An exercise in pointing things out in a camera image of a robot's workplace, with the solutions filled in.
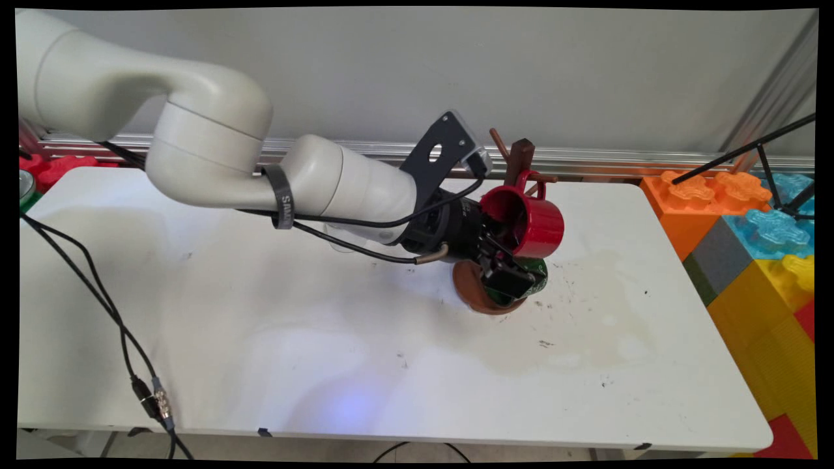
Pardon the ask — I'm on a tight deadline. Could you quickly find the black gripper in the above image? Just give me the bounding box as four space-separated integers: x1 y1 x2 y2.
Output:
396 188 539 302

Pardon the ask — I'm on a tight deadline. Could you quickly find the red enamel mug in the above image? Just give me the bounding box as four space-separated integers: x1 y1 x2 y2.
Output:
480 171 566 259

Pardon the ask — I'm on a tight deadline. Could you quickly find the green enamel mug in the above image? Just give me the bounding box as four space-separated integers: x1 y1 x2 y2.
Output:
485 257 550 308

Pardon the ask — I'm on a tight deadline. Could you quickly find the brown wooden mug tree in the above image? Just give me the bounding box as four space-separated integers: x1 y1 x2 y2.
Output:
453 128 561 317

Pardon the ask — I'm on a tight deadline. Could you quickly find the white enamel mug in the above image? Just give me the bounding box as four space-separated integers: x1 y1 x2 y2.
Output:
324 223 373 253

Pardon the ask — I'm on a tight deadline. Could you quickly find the orange foam block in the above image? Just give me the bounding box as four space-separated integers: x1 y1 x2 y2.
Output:
640 171 773 262

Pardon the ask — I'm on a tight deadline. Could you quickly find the grey foam block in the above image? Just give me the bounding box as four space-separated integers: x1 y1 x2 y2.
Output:
682 218 756 307

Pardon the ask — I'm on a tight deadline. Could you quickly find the blue foam block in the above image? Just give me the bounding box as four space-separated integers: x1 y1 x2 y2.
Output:
722 173 816 261

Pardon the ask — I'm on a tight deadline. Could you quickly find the black tripod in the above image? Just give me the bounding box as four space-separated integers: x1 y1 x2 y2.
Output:
671 114 816 222

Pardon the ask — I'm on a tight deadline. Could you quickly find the small red foam block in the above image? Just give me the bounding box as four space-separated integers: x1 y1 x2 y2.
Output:
792 300 816 344

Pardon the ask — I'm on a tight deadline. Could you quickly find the red foam floor block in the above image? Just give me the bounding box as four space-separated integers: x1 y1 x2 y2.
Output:
755 414 813 460

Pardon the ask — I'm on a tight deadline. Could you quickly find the red foam block behind table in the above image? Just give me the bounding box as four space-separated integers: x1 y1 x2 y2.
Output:
18 151 120 194

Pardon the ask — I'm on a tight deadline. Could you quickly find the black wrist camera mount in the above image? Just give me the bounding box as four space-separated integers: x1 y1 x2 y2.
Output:
399 110 494 210

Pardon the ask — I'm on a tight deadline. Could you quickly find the aluminium horizontal rail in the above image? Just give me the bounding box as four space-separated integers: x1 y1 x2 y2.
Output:
36 134 815 181

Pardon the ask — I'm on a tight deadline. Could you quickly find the black cable with metal plug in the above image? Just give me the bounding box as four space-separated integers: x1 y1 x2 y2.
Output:
292 220 452 266

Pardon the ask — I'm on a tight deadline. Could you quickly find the black camera cable on arm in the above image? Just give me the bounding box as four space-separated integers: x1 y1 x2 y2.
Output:
98 140 488 230

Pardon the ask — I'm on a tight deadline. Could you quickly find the black cable loop under table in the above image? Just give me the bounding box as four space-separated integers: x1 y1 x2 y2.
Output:
373 442 472 464

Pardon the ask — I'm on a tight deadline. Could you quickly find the black velcro strap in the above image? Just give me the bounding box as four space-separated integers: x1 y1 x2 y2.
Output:
263 163 296 231

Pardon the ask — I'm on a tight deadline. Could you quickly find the aluminium vertical post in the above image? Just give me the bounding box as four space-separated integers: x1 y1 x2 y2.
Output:
719 12 819 157

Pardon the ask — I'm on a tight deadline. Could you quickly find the black cable with silver connector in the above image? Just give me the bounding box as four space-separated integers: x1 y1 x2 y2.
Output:
20 212 196 461

